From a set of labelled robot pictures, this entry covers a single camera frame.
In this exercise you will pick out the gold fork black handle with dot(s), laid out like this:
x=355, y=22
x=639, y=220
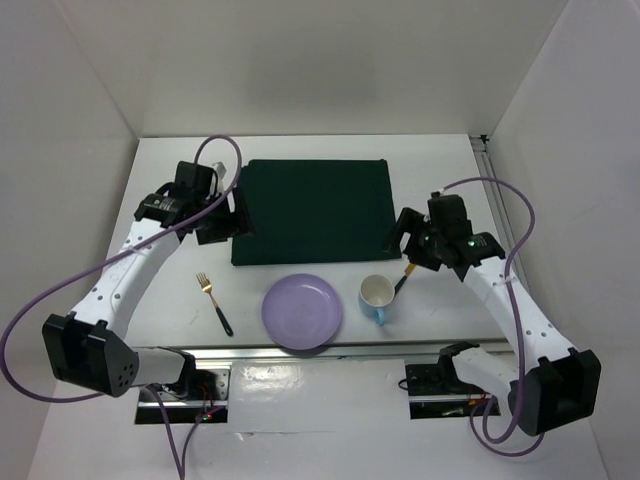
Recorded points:
x=207, y=288

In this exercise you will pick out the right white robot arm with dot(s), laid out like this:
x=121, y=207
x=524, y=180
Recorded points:
x=553, y=383

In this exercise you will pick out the light blue mug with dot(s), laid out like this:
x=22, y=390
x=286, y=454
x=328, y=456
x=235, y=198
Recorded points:
x=376, y=293

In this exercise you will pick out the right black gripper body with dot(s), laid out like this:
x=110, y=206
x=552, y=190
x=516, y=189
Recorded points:
x=424, y=248

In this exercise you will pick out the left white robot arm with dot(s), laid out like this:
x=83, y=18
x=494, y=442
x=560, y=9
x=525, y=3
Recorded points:
x=87, y=346

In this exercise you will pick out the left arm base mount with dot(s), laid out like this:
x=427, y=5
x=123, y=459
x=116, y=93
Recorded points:
x=204, y=395

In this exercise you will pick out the gold knife black handle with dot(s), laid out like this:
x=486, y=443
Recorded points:
x=406, y=274

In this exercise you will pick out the dark green cloth napkin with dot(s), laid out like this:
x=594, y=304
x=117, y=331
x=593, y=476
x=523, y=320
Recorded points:
x=316, y=211

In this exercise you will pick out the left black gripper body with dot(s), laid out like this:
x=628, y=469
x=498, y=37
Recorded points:
x=220, y=223

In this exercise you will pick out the purple plate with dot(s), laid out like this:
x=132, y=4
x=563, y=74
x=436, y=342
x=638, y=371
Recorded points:
x=301, y=312

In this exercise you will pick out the aluminium rail frame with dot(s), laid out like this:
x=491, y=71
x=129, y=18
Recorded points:
x=431, y=307

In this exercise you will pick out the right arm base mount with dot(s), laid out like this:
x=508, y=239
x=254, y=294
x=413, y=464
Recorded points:
x=430, y=396

